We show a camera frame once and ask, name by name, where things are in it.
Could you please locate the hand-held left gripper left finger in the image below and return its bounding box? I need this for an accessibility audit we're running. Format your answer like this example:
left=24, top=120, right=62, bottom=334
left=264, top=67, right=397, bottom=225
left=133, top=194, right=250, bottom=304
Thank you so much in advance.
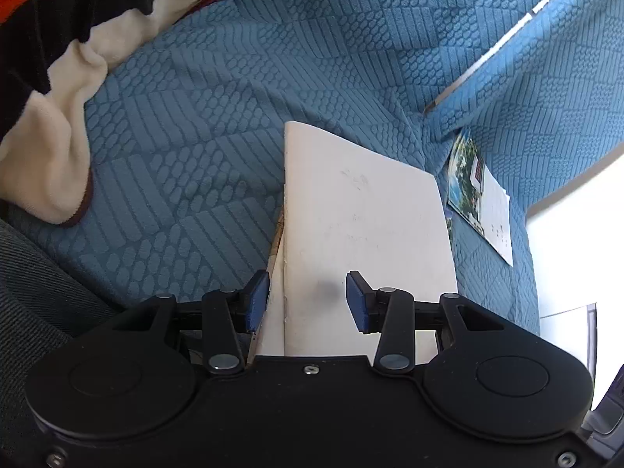
left=111, top=269, right=271, bottom=377

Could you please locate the beige painting cover book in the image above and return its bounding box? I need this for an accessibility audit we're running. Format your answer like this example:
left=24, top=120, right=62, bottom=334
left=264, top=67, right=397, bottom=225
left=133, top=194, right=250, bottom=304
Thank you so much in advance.
left=246, top=205, right=286, bottom=366

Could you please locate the blue quilted seat cushion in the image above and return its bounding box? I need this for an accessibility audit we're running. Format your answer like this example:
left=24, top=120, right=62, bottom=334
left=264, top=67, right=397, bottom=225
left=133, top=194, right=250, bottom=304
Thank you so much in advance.
left=422, top=0, right=624, bottom=337
left=5, top=0, right=590, bottom=323

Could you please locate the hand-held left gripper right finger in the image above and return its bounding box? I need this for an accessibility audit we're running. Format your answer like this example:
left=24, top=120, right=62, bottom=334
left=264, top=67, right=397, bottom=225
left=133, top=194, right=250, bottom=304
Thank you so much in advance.
left=345, top=271, right=509, bottom=377

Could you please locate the red black white striped blanket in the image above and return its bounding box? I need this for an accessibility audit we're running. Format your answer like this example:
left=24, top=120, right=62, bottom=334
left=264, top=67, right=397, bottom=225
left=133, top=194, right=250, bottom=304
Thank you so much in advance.
left=0, top=0, right=225, bottom=227

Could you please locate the white printed paper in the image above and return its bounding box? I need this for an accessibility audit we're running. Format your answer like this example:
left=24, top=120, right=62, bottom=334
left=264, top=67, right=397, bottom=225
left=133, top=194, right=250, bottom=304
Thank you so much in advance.
left=470, top=168, right=514, bottom=267

